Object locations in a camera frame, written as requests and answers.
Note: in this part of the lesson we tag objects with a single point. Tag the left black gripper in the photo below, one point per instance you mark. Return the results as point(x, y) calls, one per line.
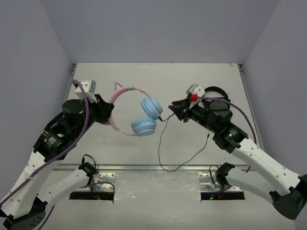
point(101, 109)

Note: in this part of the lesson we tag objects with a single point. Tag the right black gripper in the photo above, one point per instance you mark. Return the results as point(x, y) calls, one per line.
point(178, 107)

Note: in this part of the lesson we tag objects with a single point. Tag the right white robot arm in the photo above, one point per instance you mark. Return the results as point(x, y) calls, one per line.
point(281, 187)

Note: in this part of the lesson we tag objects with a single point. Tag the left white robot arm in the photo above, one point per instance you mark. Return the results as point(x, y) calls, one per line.
point(25, 206)

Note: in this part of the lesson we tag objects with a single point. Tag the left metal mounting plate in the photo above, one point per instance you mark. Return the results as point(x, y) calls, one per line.
point(103, 179)

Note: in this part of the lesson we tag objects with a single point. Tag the metal mounting plate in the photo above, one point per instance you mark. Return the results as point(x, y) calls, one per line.
point(207, 185)
point(103, 179)

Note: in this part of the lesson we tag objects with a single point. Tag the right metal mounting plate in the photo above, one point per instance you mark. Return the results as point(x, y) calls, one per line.
point(207, 185)

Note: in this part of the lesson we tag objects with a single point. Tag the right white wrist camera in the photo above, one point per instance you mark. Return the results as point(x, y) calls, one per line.
point(194, 92)

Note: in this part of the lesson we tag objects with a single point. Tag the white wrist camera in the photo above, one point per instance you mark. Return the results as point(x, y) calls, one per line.
point(88, 87)
point(194, 92)

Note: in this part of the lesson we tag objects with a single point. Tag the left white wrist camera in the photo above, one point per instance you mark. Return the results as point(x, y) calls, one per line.
point(88, 87)

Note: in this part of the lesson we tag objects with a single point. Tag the aluminium table edge rail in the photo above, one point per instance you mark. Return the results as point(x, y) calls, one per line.
point(155, 168)

